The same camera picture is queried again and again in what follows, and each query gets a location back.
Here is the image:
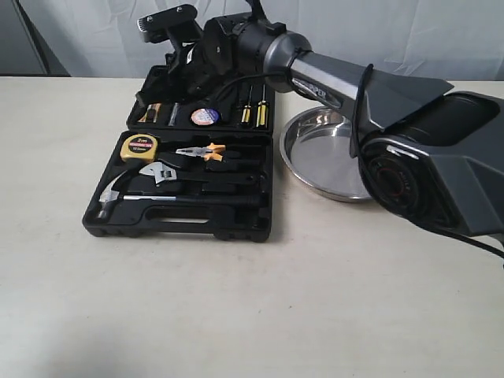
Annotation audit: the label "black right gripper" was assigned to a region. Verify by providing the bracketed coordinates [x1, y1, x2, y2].
[136, 15, 250, 108]

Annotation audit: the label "black plastic tool case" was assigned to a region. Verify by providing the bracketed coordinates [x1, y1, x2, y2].
[82, 78, 275, 243]

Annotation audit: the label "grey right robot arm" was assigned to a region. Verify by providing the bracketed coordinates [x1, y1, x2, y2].
[137, 6, 503, 239]

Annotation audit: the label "roll of electrical tape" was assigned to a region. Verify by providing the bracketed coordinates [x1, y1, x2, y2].
[190, 108, 221, 127]

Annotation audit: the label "test pen screwdriver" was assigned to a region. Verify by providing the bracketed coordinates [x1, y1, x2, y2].
[167, 102, 180, 127]

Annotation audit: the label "yellow utility knife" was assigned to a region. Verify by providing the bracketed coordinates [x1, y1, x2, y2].
[138, 103, 161, 123]

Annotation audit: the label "round stainless steel tray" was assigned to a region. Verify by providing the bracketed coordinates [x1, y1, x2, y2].
[279, 106, 372, 203]

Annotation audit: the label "yellow tape measure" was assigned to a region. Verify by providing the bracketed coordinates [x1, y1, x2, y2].
[120, 134, 158, 164]

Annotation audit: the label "white backdrop curtain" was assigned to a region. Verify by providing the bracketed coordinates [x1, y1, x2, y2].
[21, 0, 503, 80]

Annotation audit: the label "yellow handled screwdriver right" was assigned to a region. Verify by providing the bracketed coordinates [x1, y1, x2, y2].
[256, 85, 268, 128]

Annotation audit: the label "yellow handled screwdriver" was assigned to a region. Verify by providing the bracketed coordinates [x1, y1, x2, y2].
[240, 85, 253, 127]
[256, 85, 268, 128]

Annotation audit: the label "yellow handled screwdriver left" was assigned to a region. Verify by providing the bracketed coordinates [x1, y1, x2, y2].
[240, 85, 253, 127]

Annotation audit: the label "pliers with orange handles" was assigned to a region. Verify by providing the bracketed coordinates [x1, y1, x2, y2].
[174, 142, 261, 174]

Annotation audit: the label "claw hammer black handle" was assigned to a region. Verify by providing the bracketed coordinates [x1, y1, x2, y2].
[97, 173, 265, 221]

